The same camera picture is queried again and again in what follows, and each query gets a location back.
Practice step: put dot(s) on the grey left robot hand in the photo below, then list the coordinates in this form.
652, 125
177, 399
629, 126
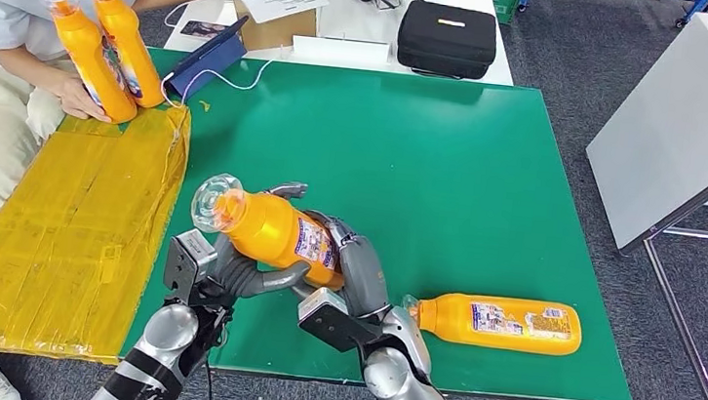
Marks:
242, 282

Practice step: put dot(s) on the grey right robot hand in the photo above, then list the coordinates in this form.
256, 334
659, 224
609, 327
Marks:
363, 277

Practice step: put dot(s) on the person's right hand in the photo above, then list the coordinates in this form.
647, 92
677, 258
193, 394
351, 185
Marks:
81, 99

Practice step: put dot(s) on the orange detergent bottle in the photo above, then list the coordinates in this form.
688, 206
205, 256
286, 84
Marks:
91, 69
129, 40
273, 230
511, 324

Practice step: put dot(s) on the small yellow tape scrap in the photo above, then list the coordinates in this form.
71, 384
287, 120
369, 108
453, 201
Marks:
205, 106

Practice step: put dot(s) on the yellow taped cardboard sheet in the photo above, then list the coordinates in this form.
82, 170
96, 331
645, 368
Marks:
65, 229

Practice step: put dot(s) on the dark blue tablet case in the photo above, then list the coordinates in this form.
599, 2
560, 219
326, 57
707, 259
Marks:
208, 64

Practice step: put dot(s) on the black smartphone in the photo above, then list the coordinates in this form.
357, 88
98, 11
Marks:
202, 29

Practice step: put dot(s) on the brown cardboard box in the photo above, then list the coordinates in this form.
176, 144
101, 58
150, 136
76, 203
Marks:
279, 32

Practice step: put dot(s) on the flat white box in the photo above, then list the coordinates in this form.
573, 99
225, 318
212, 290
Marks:
341, 51

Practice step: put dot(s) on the black zip carrying case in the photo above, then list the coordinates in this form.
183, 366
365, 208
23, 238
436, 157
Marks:
447, 42

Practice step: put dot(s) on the green plastic crate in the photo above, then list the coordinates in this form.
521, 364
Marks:
503, 2

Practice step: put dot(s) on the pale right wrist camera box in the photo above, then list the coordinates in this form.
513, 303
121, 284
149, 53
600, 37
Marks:
329, 319

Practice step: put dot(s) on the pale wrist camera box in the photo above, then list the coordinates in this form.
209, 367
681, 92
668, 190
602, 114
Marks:
188, 267
329, 319

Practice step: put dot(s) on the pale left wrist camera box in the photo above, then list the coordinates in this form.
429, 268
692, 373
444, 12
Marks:
188, 267

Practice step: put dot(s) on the white table with metal frame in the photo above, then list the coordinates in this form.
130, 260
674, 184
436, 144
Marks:
679, 126

